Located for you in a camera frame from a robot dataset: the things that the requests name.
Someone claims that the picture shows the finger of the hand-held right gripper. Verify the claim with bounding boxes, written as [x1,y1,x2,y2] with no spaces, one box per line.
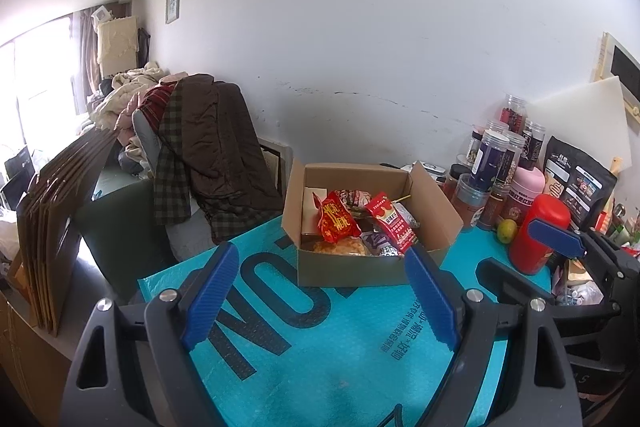
[529,217,640,303]
[475,257,618,333]

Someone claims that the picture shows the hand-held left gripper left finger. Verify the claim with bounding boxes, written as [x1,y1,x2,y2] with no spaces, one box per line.
[60,241,241,427]

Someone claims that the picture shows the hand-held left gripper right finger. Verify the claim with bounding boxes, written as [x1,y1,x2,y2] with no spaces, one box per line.
[402,246,583,427]

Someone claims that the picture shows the brown cardboard box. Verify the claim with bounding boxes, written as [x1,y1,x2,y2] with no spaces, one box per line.
[281,158,465,288]

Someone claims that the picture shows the silver white snack packet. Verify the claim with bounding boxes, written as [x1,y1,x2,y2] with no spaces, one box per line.
[392,202,421,228]

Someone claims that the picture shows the red white striped packet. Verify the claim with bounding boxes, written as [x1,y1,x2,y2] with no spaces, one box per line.
[363,192,418,255]

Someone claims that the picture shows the large red snack packet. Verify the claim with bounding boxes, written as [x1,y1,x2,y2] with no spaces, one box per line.
[317,191,363,244]

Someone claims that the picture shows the dark red noodle packet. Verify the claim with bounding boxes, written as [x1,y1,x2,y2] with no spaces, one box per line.
[334,188,373,212]

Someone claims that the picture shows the red canister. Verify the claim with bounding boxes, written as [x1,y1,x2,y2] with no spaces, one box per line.
[509,193,572,275]

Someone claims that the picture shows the pink bottle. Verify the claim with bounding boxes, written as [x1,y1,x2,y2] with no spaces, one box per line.
[502,167,546,228]

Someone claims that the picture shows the clear plastic bag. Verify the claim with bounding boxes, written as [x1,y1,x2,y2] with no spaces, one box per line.
[555,267,603,305]

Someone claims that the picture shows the black printed pouch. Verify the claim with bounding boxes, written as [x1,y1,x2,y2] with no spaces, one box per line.
[542,136,619,230]

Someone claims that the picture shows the brown spice bottle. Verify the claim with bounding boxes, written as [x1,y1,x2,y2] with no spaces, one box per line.
[477,187,508,230]

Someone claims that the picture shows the purple silver snack packet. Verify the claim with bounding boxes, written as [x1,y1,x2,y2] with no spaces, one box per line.
[361,231,406,258]

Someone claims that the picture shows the short wide clear jar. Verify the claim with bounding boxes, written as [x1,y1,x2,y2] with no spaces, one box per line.
[451,173,493,228]

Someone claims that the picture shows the tall jar brown contents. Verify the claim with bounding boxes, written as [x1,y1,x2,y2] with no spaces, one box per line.
[500,132,526,188]

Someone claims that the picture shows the tall jar dark contents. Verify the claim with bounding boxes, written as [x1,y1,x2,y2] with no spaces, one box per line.
[520,119,547,170]

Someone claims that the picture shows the dark blue tall jar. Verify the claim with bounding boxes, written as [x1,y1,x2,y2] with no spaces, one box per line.
[469,131,511,192]

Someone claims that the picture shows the yellow fried snack bag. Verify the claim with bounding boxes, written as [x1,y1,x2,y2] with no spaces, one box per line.
[312,238,366,256]

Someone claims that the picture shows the dark green furniture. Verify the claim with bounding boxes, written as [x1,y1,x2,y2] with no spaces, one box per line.
[75,179,178,303]

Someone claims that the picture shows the small red spice jar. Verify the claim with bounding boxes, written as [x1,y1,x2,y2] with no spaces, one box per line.
[445,164,468,202]

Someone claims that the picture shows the small jar of nuts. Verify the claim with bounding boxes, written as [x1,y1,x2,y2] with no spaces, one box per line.
[466,129,485,165]

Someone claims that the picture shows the white foam board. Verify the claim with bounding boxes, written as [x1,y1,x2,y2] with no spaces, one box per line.
[525,76,633,168]

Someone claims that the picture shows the teal printed table cover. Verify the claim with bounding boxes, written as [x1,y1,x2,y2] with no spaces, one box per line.
[137,212,553,427]

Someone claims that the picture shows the white flat case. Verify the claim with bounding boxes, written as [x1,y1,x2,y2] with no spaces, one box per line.
[412,161,448,184]

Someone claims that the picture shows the tall jar red contents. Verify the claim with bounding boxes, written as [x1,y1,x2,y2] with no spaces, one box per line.
[500,94,528,132]

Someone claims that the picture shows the white framed panel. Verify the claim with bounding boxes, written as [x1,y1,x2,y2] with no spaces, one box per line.
[257,137,293,200]

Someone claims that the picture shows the stack of flattened cardboard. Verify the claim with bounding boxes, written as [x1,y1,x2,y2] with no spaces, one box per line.
[16,130,119,337]

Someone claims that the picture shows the grey chair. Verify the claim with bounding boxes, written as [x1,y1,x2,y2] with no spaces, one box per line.
[131,109,221,264]

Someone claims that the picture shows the brown cardboard carton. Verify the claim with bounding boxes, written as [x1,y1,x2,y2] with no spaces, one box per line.
[0,287,71,427]

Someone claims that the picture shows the red striped garment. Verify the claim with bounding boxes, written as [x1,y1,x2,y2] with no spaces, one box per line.
[137,84,176,128]

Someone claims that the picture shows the pile of pale clothes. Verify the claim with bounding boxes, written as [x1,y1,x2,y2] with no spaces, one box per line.
[87,61,191,178]

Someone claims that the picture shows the cream padded board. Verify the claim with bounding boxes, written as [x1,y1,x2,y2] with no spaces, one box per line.
[96,16,139,78]

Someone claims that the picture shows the cream wall intercom panel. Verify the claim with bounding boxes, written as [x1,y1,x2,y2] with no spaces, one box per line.
[590,32,640,122]

